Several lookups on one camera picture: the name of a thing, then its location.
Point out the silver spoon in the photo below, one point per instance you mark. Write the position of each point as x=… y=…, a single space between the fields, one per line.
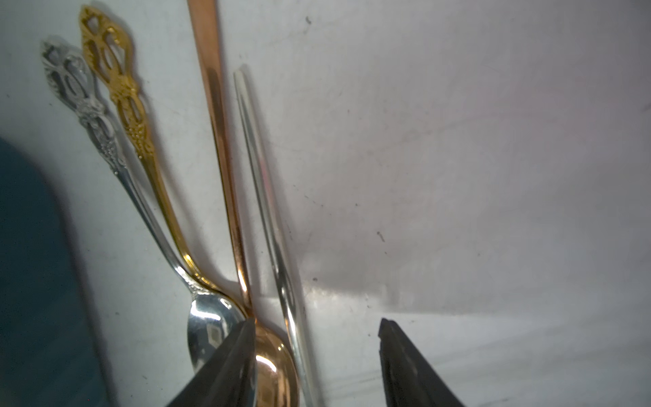
x=282 y=267

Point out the ornate gold teaspoon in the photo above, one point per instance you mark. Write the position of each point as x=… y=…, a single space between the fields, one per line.
x=108 y=49

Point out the ornate silver teaspoon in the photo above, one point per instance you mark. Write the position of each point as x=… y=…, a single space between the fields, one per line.
x=212 y=315

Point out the copper long spoon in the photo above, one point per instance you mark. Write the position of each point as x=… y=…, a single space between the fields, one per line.
x=277 y=382

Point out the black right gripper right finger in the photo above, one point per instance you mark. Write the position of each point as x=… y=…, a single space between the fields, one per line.
x=408 y=379

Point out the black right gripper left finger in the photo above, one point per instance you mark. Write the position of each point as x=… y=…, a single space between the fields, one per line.
x=229 y=376

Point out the teal plastic storage box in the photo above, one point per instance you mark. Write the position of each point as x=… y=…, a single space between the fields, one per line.
x=48 y=355

